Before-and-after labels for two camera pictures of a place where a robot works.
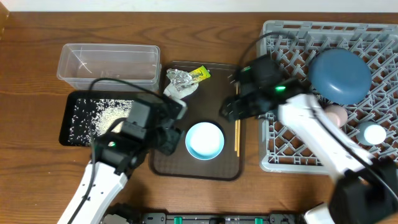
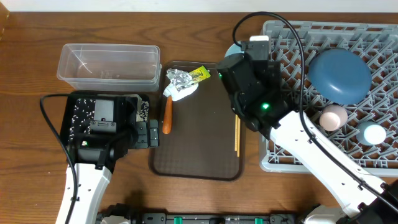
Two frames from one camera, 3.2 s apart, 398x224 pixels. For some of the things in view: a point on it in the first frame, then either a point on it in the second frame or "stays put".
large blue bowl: x=339 y=76 stays put
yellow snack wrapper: x=200 y=73 stays put
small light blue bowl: x=204 y=140 → x=234 y=48
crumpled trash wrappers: x=179 y=78 stays put
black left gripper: x=176 y=135 → x=155 y=140
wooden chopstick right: x=239 y=127 stays put
